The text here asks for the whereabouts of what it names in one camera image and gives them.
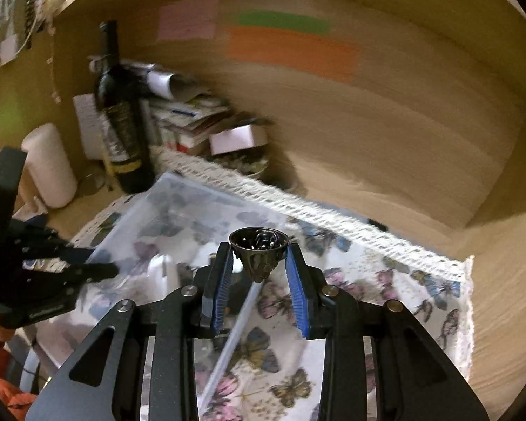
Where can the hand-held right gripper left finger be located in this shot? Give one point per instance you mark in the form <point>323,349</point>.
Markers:
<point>221,291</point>

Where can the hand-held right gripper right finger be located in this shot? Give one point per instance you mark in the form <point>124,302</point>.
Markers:
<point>299,291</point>

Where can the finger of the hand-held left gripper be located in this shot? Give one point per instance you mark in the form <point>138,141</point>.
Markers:
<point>92,272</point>
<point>57,245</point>

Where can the small dark metal cup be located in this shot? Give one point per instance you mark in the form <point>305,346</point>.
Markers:
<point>258,250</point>

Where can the clear plastic storage box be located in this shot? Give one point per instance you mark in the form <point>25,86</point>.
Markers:
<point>179,210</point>

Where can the butterfly print lace cloth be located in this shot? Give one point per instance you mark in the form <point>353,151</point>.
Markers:
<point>377,280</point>

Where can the white cylinder container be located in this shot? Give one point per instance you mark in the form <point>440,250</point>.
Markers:
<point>48,166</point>

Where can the dark wine bottle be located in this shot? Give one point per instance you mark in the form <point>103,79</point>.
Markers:
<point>122,140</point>

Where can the handwritten white note paper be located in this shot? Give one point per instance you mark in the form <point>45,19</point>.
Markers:
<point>85,123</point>

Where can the bowl of small trinkets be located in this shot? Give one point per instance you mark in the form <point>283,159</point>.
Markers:
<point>250,164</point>

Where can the white folded card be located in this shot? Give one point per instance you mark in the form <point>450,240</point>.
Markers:
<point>236,138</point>

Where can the orange garment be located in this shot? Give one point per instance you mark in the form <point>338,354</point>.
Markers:
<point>4,399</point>

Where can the pile of papers and booklets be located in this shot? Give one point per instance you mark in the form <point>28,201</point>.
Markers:
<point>179,114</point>

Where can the orange sticky note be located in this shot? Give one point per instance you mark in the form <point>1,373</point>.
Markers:
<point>293,52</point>

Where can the pink sticky note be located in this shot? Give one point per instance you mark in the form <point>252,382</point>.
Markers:
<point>188,18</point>

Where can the green sticky note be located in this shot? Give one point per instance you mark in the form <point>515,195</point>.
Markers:
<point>280,23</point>

